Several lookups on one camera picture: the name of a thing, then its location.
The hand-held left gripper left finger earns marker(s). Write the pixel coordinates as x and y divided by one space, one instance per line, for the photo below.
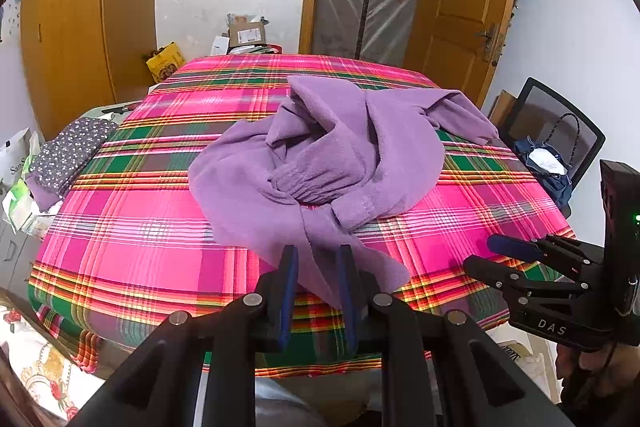
289 302

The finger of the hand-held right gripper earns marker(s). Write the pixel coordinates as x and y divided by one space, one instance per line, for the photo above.
492 274
510 245

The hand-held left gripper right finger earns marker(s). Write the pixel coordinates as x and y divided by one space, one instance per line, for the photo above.
350 307

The purple fleece garment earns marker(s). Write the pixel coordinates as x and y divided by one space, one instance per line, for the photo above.
320 167

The person's right hand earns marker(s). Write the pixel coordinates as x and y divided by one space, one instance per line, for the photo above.
575 372

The blue denim bag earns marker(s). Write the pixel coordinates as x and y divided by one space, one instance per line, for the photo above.
545 179

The flat cardboard sheet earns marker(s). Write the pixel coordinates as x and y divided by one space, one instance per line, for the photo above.
502 107

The black mesh office chair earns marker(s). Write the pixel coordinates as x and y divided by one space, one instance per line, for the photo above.
560 107

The pink green plaid blanket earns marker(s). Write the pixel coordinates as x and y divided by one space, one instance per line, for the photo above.
150 232

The metal door lock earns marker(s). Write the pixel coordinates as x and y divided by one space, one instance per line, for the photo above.
489 42

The floral bed sheet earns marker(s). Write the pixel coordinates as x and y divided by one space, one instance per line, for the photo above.
45 367

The small white box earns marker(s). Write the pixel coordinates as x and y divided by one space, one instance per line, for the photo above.
219 46

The folded floral cloth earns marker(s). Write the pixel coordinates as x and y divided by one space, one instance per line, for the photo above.
70 152

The cardboard box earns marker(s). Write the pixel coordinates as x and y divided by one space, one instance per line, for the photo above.
247 36

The yellow bag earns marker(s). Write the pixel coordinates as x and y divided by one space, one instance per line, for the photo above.
165 63

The grey drawer cabinet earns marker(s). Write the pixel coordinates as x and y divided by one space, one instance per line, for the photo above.
15 257

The green white packaging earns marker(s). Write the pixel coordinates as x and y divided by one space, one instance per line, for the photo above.
25 212

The white shopping bag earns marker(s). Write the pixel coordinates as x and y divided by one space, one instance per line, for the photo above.
15 157

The wooden wardrobe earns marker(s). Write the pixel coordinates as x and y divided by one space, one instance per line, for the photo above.
75 32

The cartoon wall poster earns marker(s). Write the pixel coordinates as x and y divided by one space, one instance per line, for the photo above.
7 12

